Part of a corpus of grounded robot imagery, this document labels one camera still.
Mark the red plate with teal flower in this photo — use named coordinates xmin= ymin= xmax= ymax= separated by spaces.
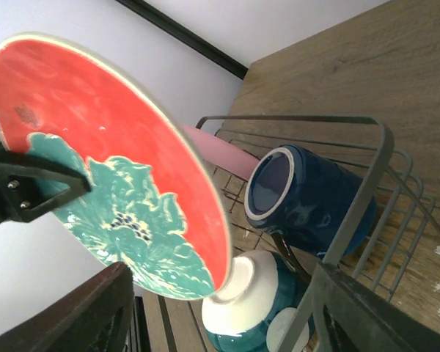
xmin=0 ymin=32 xmax=232 ymax=301

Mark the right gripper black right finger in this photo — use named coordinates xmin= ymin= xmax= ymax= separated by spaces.
xmin=311 ymin=263 xmax=440 ymax=351

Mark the cream upturned bowl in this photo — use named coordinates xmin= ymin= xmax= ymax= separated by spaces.
xmin=202 ymin=250 xmax=308 ymax=351

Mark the grey wire dish rack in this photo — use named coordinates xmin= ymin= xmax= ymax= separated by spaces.
xmin=131 ymin=115 xmax=440 ymax=352

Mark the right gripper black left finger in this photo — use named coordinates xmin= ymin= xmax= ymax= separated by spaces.
xmin=0 ymin=262 xmax=134 ymax=351

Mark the pink plastic bear plate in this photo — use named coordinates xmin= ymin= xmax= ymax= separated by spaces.
xmin=183 ymin=125 xmax=259 ymax=180

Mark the dark blue mug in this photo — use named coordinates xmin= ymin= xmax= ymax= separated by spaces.
xmin=244 ymin=144 xmax=363 ymax=260

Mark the black aluminium enclosure frame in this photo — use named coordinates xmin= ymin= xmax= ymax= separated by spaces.
xmin=117 ymin=0 xmax=248 ymax=80

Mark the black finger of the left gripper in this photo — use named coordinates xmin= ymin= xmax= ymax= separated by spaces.
xmin=0 ymin=150 xmax=91 ymax=224

